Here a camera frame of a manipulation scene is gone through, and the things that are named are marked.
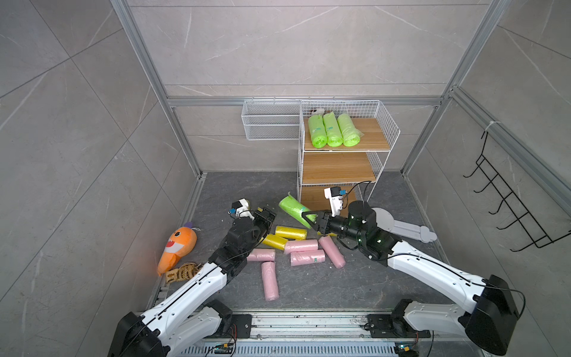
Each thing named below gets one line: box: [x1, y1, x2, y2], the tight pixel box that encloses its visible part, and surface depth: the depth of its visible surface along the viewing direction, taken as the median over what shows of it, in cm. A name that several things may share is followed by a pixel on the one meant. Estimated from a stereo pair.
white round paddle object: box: [371, 206, 438, 244], surface depth 97 cm
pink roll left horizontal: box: [246, 248, 276, 262], surface depth 87 cm
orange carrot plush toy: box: [157, 221, 202, 276], surface depth 86 cm
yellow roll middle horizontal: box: [275, 226, 308, 241], surface depth 94 cm
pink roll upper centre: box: [284, 239, 319, 255], surface depth 90 cm
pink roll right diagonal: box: [318, 235, 347, 270], surface depth 88 cm
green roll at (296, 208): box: [278, 191, 318, 230], surface depth 73 cm
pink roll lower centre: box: [289, 249, 326, 267], surface depth 87 cm
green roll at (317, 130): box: [307, 114, 328, 149], surface depth 71 cm
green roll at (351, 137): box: [336, 113, 365, 148], surface depth 72 cm
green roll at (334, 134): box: [322, 111, 344, 148], surface depth 73 cm
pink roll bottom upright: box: [260, 261, 280, 302], surface depth 83 cm
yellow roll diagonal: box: [261, 233, 288, 251], surface depth 92 cm
